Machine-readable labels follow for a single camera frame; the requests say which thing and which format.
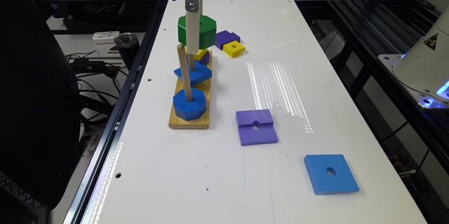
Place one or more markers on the green octagonal block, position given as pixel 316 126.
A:
pixel 207 31

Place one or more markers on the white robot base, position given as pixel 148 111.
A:
pixel 423 70

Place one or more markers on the dark purple square block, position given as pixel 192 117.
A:
pixel 225 37

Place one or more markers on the yellow square block on peg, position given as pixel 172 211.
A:
pixel 201 56

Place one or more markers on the purple round block on peg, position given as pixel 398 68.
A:
pixel 208 54

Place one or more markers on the small yellow square block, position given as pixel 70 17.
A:
pixel 233 48

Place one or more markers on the blue square block on peg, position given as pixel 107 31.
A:
pixel 200 74

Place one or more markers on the blue octagonal block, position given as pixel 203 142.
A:
pixel 189 110

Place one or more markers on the light purple square block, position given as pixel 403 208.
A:
pixel 256 127

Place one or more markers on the large blue square block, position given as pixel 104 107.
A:
pixel 330 174

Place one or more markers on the front wooden peg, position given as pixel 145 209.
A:
pixel 185 72

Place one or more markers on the wooden peg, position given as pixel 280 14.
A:
pixel 191 62
pixel 185 72

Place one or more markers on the middle wooden peg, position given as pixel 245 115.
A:
pixel 191 62

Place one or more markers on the black tumbler cup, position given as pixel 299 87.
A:
pixel 128 46

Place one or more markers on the white remote control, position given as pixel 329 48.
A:
pixel 105 37

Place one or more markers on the wooden peg base board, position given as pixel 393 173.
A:
pixel 176 122

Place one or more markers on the black office chair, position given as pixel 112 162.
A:
pixel 40 125

